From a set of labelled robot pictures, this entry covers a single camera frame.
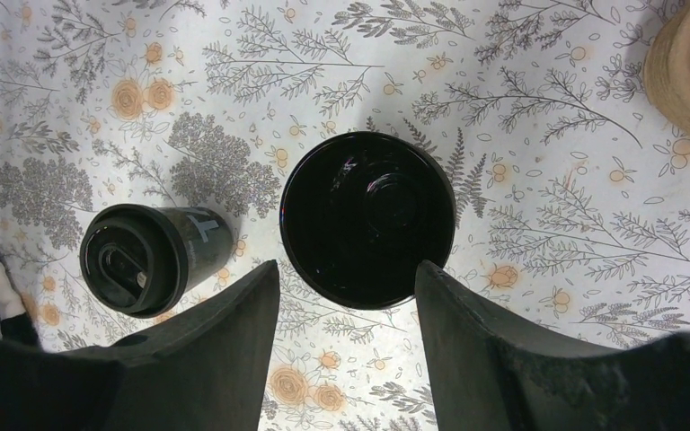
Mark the floral tablecloth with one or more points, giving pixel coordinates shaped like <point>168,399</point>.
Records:
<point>572,191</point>

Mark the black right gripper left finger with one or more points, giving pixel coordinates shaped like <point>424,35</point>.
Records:
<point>203,369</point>

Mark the stack of black cups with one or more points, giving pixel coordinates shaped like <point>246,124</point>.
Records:
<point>358,215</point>

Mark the single black coffee cup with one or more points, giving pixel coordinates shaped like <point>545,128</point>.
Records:
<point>205,238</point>

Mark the single black lid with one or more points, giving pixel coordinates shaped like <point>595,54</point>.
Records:
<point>131,259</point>

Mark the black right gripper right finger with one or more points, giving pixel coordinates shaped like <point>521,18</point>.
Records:
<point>491,369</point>

